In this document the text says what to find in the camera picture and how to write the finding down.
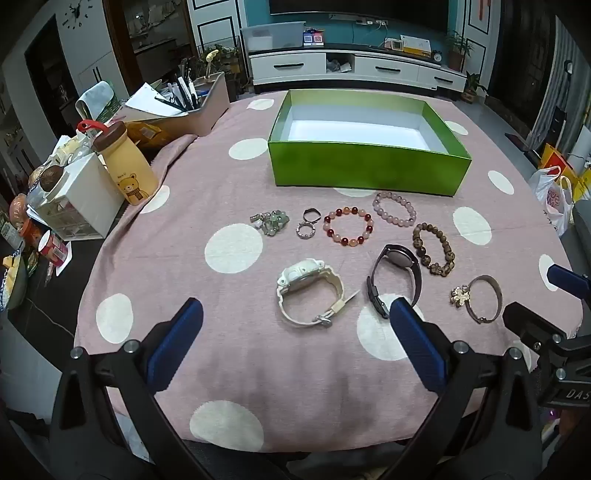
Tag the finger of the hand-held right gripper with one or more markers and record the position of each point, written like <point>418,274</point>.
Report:
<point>558,276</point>
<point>526,318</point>

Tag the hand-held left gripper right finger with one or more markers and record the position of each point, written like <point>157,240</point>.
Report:
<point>415,346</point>

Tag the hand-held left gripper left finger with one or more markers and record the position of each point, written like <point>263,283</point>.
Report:
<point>178,341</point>

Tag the metal bangle with flower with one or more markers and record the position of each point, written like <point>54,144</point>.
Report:
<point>459,295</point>

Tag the black wrist watch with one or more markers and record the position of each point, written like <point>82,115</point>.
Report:
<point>397,256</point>

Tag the white wrist watch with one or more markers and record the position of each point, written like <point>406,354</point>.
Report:
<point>300,272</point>

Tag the green stone charm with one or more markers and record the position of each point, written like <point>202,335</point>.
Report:
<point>272,221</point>

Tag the green cardboard box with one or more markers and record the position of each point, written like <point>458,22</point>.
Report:
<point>369,170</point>

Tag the white plastic bag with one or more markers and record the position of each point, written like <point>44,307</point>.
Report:
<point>554,198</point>

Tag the yellow paper bag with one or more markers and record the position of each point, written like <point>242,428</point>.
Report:
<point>554,159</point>

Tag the red cup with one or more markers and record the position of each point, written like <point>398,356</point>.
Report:
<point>51,244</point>

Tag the pink polka dot tablecloth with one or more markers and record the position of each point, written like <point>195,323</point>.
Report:
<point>231,184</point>

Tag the white drawer organizer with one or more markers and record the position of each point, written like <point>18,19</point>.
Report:
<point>87,194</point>

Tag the yellow bear bottle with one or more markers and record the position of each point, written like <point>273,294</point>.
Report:
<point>131,170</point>

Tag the small potted floor plant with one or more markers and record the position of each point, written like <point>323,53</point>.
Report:
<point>472,90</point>

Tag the yellow snack packet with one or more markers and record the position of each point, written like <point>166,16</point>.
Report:
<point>147,134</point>

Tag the pink pen holder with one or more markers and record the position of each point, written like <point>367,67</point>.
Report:
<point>210,110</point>

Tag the potted plant in brown pot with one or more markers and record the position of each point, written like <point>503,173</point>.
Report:
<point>457,57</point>

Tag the white paper sheet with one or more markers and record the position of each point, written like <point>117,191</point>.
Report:
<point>143,99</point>

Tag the bundle of pens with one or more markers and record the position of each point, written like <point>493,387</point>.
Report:
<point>184,92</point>

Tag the black alarm clock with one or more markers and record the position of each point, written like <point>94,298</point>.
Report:
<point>437,56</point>

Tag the green and white package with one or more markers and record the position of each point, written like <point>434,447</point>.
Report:
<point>94,99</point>

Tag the yellow desk calendar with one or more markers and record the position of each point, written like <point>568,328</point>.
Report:
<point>415,45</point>

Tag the small white device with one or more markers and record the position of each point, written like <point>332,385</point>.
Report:
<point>393,45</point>

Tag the bushy potted plants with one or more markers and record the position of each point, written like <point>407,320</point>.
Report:
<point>221,57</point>

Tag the white television stand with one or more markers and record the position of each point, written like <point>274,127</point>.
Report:
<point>286,64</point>

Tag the white power strip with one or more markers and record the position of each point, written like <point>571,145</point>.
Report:
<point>371,21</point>

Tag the clear storage box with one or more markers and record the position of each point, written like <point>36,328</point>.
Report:
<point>272,37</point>

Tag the black television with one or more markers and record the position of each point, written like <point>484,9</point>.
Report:
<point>360,8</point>

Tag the black wall clock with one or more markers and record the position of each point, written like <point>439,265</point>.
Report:
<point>75,13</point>

